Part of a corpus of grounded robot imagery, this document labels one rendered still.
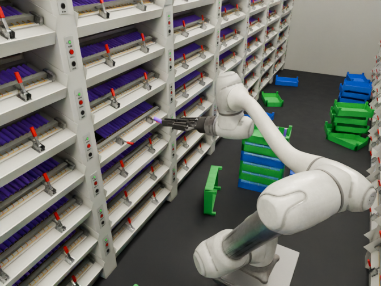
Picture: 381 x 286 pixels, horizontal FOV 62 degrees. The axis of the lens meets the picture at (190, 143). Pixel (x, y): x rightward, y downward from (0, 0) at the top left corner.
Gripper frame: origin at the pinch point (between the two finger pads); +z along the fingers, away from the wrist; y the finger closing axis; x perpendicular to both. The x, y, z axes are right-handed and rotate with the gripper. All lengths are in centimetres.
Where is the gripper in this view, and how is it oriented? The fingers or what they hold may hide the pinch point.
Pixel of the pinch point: (169, 122)
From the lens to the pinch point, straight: 153.5
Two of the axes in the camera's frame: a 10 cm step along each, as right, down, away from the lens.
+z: -8.7, -0.9, 4.8
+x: 1.4, 9.0, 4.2
